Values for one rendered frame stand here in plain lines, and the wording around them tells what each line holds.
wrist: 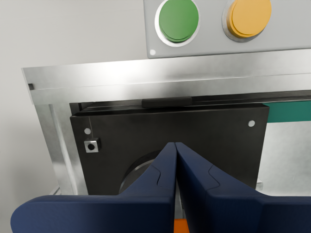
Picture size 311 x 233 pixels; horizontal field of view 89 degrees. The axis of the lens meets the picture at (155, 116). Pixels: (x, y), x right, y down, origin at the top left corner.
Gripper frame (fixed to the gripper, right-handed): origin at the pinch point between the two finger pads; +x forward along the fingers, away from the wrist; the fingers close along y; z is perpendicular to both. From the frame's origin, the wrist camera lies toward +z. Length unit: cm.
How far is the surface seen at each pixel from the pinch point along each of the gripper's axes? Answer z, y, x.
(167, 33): 8.1, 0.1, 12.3
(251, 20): 9.1, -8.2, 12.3
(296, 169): -12.4, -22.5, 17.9
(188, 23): 9.0, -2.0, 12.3
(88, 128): -2.3, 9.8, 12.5
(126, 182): -8.8, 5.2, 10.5
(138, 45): 8.2, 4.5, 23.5
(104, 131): -2.7, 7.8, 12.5
